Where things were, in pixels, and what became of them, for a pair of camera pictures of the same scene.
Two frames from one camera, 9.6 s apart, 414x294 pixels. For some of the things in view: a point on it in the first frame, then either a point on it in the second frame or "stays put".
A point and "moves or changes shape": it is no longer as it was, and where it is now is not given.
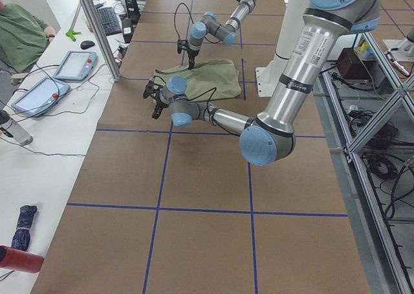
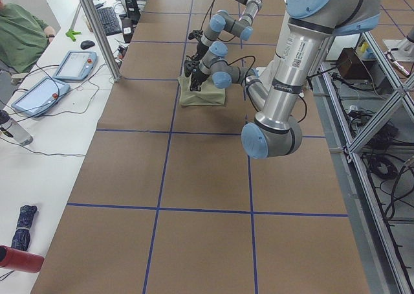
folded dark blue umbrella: x=21 y=238 stays put
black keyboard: x=109 y=21 stays put
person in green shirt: x=23 y=39 stays put
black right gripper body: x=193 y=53 → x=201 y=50
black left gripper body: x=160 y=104 → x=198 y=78
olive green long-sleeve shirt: x=211 y=79 moves or changes shape
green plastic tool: x=71 y=33 stays put
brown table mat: x=160 y=208 stays put
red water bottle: x=13 y=259 stays put
